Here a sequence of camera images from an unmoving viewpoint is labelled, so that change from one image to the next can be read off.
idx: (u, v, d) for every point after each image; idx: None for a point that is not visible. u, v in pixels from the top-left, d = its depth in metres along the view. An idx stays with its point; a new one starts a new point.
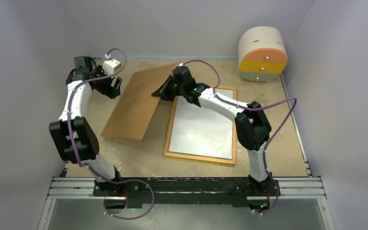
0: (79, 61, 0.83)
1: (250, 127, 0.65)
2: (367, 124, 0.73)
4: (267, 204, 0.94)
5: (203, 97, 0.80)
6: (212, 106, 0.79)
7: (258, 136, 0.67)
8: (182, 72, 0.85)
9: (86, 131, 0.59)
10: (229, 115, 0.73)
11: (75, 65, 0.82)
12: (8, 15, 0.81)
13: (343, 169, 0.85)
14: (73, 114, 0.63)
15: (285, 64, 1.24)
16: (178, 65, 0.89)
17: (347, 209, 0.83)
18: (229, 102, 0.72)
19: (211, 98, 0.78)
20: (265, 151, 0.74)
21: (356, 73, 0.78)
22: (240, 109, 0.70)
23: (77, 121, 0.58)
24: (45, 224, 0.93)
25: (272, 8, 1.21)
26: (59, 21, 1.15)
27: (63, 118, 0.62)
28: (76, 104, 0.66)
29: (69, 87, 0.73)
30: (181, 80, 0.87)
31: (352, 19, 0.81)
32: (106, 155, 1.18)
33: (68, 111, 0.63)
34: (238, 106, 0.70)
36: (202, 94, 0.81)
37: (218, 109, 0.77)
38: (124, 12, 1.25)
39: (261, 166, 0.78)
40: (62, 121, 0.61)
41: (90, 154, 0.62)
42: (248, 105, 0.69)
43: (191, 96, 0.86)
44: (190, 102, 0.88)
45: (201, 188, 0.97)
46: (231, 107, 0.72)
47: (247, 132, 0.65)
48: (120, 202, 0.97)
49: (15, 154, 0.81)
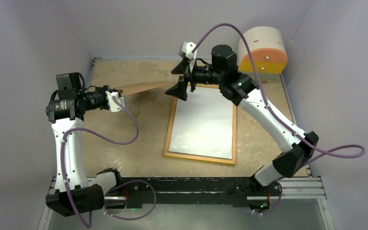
0: (64, 80, 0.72)
1: (300, 161, 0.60)
2: (367, 125, 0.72)
4: (267, 204, 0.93)
5: (251, 102, 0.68)
6: (257, 115, 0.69)
7: (299, 167, 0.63)
8: (228, 57, 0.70)
9: (88, 199, 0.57)
10: (278, 138, 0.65)
11: (59, 86, 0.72)
12: (8, 16, 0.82)
13: (343, 169, 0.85)
14: (71, 182, 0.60)
15: (285, 64, 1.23)
16: (220, 46, 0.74)
17: (347, 210, 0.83)
18: (286, 126, 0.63)
19: (260, 108, 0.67)
20: None
21: (356, 72, 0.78)
22: (297, 138, 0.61)
23: (78, 193, 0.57)
24: (45, 224, 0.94)
25: (272, 8, 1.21)
26: (58, 21, 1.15)
27: (61, 188, 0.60)
28: (71, 164, 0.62)
29: (56, 132, 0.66)
30: (225, 65, 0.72)
31: (353, 18, 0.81)
32: (106, 155, 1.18)
33: (66, 179, 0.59)
34: (295, 135, 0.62)
36: (250, 97, 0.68)
37: (260, 120, 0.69)
38: (125, 12, 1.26)
39: (274, 177, 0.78)
40: (60, 192, 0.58)
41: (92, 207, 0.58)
42: (305, 137, 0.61)
43: (232, 90, 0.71)
44: (226, 97, 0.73)
45: (201, 188, 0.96)
46: (286, 131, 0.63)
47: (294, 166, 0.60)
48: (120, 202, 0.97)
49: (15, 155, 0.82)
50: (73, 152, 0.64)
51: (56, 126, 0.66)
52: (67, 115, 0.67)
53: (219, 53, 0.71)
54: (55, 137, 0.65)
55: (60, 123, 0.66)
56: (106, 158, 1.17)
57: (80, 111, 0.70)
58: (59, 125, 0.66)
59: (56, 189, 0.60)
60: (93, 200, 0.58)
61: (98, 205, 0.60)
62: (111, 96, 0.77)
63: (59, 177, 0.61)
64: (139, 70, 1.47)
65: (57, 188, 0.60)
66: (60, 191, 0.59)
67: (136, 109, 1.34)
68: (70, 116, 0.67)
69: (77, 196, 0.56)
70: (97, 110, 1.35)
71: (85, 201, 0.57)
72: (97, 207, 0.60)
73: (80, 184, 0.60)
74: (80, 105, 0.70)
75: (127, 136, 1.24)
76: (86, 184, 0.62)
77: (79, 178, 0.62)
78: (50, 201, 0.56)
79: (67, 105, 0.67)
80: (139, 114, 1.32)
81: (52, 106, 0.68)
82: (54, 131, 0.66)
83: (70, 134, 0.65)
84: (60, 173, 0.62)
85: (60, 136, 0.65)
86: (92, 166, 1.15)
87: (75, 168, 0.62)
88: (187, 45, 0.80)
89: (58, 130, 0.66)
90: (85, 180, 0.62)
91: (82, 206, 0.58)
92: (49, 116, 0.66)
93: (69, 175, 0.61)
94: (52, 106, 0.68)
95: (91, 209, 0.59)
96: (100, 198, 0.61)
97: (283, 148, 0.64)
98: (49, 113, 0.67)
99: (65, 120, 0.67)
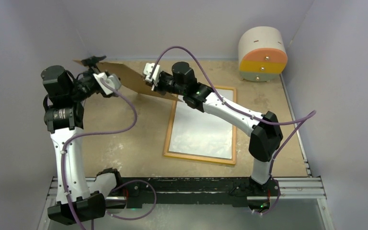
0: (52, 86, 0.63)
1: (266, 140, 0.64)
2: (366, 124, 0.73)
4: (267, 204, 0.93)
5: (209, 103, 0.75)
6: (219, 113, 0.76)
7: (270, 147, 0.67)
8: (185, 73, 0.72)
9: (91, 209, 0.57)
10: (241, 126, 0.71)
11: (49, 91, 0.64)
12: (8, 16, 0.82)
13: (343, 169, 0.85)
14: (73, 193, 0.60)
15: (284, 64, 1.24)
16: (178, 62, 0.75)
17: (347, 209, 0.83)
18: (243, 113, 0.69)
19: (219, 105, 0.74)
20: (273, 159, 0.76)
21: (357, 72, 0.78)
22: (256, 120, 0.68)
23: (80, 204, 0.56)
24: (45, 224, 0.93)
25: (272, 8, 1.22)
26: (57, 20, 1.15)
27: (63, 200, 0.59)
28: (72, 175, 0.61)
29: (56, 143, 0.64)
30: (183, 81, 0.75)
31: (353, 19, 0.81)
32: (106, 155, 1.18)
33: (68, 191, 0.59)
34: (253, 118, 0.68)
36: (208, 100, 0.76)
37: (225, 117, 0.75)
38: (124, 12, 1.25)
39: (267, 171, 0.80)
40: (62, 204, 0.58)
41: (93, 214, 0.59)
42: (263, 117, 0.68)
43: (194, 100, 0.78)
44: (191, 107, 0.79)
45: (201, 188, 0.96)
46: (245, 117, 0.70)
47: (263, 146, 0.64)
48: (120, 202, 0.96)
49: (14, 154, 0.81)
50: (73, 161, 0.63)
51: (55, 137, 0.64)
52: (66, 124, 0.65)
53: (177, 70, 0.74)
54: (55, 147, 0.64)
55: (60, 133, 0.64)
56: (106, 158, 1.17)
57: (79, 120, 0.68)
58: (58, 135, 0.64)
59: (57, 201, 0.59)
60: (95, 209, 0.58)
61: (100, 212, 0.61)
62: (98, 78, 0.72)
63: (60, 188, 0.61)
64: (139, 70, 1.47)
65: (59, 200, 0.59)
66: (62, 203, 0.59)
67: (136, 109, 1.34)
68: (69, 126, 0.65)
69: (80, 207, 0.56)
70: (97, 111, 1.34)
71: (87, 210, 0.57)
72: (97, 213, 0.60)
73: (82, 195, 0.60)
74: (79, 113, 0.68)
75: (127, 138, 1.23)
76: (88, 193, 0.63)
77: (81, 189, 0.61)
78: (52, 213, 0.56)
79: (65, 114, 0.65)
80: (139, 114, 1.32)
81: (51, 115, 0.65)
82: (53, 141, 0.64)
83: (70, 144, 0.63)
84: (62, 185, 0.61)
85: (60, 146, 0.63)
86: (92, 166, 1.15)
87: (76, 179, 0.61)
88: (149, 66, 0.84)
89: (57, 140, 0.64)
90: (86, 190, 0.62)
91: (85, 215, 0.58)
92: (48, 126, 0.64)
93: (71, 186, 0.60)
94: (50, 115, 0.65)
95: (93, 217, 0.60)
96: (102, 206, 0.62)
97: (249, 133, 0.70)
98: (47, 123, 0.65)
99: (65, 129, 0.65)
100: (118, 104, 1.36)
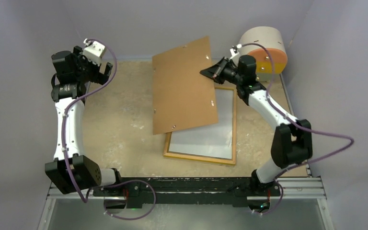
0: (62, 64, 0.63)
1: (290, 143, 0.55)
2: (366, 125, 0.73)
4: (267, 204, 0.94)
5: (253, 95, 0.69)
6: (258, 108, 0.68)
7: (293, 155, 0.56)
8: (248, 64, 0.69)
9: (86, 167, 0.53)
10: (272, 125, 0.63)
11: (57, 70, 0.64)
12: (8, 17, 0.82)
13: (342, 170, 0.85)
14: (70, 151, 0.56)
15: (284, 65, 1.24)
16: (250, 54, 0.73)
17: (347, 210, 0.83)
18: (279, 110, 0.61)
19: (262, 100, 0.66)
20: (286, 169, 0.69)
21: (357, 73, 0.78)
22: (287, 121, 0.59)
23: (76, 159, 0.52)
24: (45, 224, 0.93)
25: (272, 8, 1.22)
26: (57, 21, 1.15)
27: (61, 156, 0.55)
28: (70, 134, 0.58)
29: (58, 109, 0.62)
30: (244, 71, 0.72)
31: (352, 20, 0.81)
32: (107, 155, 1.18)
33: (65, 147, 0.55)
34: (285, 117, 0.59)
36: (256, 93, 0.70)
37: (264, 114, 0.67)
38: (124, 12, 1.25)
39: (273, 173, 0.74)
40: (59, 161, 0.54)
41: (87, 175, 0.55)
42: (297, 121, 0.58)
43: (244, 91, 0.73)
44: (239, 97, 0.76)
45: (201, 188, 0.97)
46: (278, 116, 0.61)
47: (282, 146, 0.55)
48: (120, 202, 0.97)
49: (15, 154, 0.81)
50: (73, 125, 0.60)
51: (59, 104, 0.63)
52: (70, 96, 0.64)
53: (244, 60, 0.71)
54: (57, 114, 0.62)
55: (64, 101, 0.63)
56: (106, 158, 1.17)
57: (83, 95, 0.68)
58: (62, 103, 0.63)
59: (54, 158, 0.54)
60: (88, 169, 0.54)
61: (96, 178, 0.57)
62: (86, 49, 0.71)
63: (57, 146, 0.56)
64: (139, 70, 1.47)
65: (57, 157, 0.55)
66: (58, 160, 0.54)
67: (135, 109, 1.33)
68: (73, 96, 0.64)
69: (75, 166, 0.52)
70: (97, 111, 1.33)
71: (81, 170, 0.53)
72: (91, 176, 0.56)
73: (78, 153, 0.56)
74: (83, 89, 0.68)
75: (127, 137, 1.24)
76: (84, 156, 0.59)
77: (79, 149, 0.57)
78: (48, 169, 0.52)
79: (70, 87, 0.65)
80: (139, 114, 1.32)
81: (57, 88, 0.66)
82: (56, 109, 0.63)
83: (72, 110, 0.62)
84: (59, 143, 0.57)
85: (62, 111, 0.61)
86: None
87: (74, 139, 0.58)
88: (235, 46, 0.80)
89: (60, 107, 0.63)
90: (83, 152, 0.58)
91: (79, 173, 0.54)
92: (53, 95, 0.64)
93: (68, 144, 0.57)
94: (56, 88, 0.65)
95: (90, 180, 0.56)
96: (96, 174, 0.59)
97: None
98: (53, 94, 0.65)
99: (68, 99, 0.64)
100: (118, 104, 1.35)
